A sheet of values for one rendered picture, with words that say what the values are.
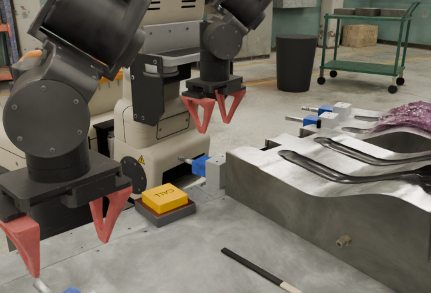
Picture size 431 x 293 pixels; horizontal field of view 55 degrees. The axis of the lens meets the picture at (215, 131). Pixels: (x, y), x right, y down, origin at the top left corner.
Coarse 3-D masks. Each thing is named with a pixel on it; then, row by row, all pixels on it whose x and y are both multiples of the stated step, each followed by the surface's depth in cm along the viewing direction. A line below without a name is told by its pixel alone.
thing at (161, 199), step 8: (168, 184) 76; (144, 192) 73; (152, 192) 73; (160, 192) 73; (168, 192) 73; (176, 192) 73; (184, 192) 73; (144, 200) 73; (152, 200) 71; (160, 200) 70; (168, 200) 70; (176, 200) 71; (184, 200) 72; (152, 208) 71; (160, 208) 69; (168, 208) 71
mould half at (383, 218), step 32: (320, 128) 90; (256, 160) 73; (320, 160) 74; (352, 160) 75; (256, 192) 73; (288, 192) 66; (320, 192) 63; (352, 192) 58; (384, 192) 53; (416, 192) 53; (288, 224) 68; (320, 224) 63; (352, 224) 58; (384, 224) 54; (416, 224) 50; (352, 256) 59; (384, 256) 55; (416, 256) 51; (416, 288) 52
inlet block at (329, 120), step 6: (324, 114) 102; (330, 114) 102; (336, 114) 102; (288, 120) 108; (294, 120) 106; (300, 120) 105; (306, 120) 103; (312, 120) 102; (324, 120) 100; (330, 120) 99; (336, 120) 101; (324, 126) 100; (330, 126) 99
